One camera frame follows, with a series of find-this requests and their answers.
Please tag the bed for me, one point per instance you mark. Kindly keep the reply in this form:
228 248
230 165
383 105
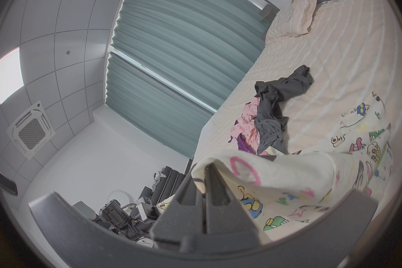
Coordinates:
329 50

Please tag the pink garment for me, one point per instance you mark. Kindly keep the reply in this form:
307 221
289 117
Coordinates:
248 125

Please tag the black garment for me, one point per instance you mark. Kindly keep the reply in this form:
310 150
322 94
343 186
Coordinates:
295 81

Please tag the white ceiling air vent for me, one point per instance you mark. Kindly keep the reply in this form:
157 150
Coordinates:
31 130

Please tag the white printed pyjama top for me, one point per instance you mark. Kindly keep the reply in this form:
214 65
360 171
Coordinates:
298 172

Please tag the grey bedside table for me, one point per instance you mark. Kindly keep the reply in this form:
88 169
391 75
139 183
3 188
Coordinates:
268 18

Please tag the blue-green curtain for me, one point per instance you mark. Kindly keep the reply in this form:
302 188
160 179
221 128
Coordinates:
188 18
150 109

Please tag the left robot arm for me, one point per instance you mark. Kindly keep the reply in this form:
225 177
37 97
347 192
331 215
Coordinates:
114 213

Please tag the purple satin garment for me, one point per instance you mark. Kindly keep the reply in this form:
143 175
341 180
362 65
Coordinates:
245 144

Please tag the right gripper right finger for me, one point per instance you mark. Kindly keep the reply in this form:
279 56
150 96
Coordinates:
229 213

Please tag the ceiling light panel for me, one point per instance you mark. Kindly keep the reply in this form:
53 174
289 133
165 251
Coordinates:
11 76

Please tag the pale pink pillow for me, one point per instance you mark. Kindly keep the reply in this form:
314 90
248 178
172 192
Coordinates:
298 15

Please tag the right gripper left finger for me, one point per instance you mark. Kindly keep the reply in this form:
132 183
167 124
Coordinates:
185 213

